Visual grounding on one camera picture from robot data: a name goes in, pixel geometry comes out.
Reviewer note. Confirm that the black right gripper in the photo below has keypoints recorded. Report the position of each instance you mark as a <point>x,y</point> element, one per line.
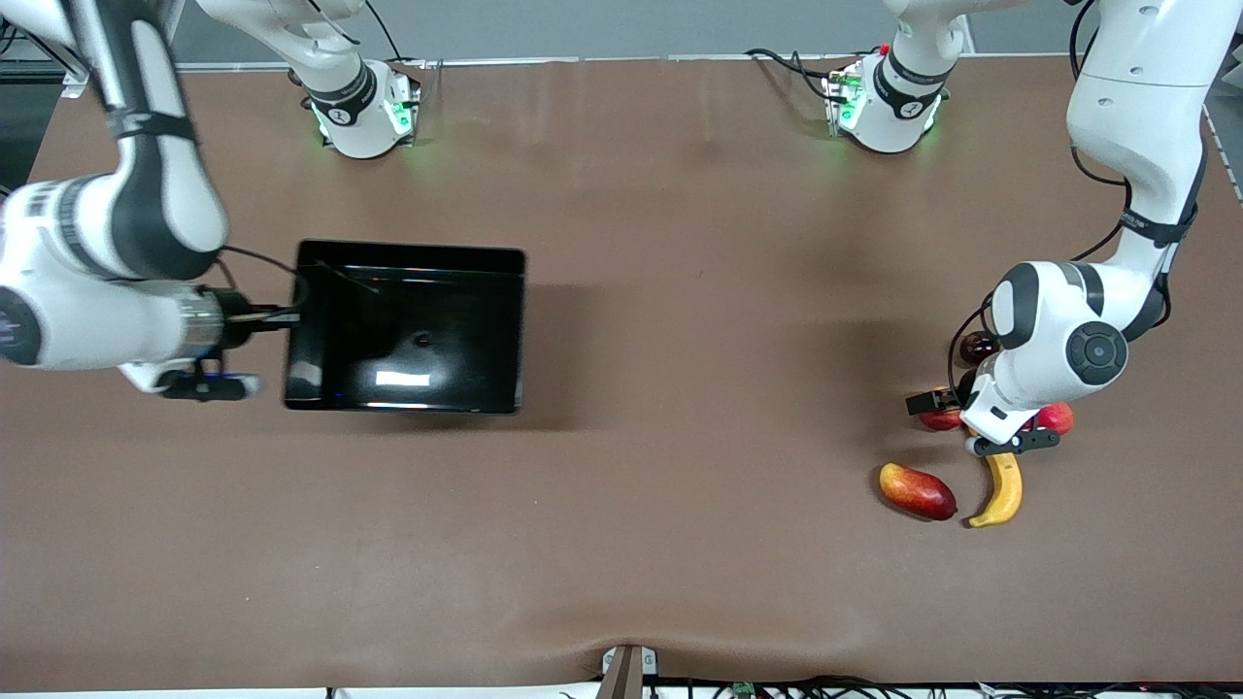
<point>236,319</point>

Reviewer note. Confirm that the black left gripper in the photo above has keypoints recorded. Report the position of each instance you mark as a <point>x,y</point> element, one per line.
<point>940,399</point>

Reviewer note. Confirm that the small red yellow apple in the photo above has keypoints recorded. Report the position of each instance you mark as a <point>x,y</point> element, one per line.
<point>940,421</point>

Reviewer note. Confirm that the yellow banana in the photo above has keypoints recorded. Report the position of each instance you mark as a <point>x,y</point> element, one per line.
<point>1005,490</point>

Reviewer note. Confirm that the black plastic box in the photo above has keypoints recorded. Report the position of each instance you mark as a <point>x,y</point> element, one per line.
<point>408,330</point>

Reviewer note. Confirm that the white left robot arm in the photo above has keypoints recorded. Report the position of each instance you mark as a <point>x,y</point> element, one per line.
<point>1126,107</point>

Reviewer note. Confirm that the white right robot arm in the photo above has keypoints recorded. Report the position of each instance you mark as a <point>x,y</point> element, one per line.
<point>97,320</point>

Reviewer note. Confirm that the dark purple plum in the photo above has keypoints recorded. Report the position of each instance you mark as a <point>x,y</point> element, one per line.
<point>974,348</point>

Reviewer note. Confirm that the red yellow mango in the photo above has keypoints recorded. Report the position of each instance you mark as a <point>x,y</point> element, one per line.
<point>917,491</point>

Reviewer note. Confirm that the round red fruit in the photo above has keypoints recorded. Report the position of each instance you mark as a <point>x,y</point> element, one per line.
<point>1057,417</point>

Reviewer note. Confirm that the brown table cover sheet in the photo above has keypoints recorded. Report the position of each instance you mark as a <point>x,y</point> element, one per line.
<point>621,534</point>

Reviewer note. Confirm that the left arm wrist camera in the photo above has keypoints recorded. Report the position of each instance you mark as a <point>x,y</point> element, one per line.
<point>1010,445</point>

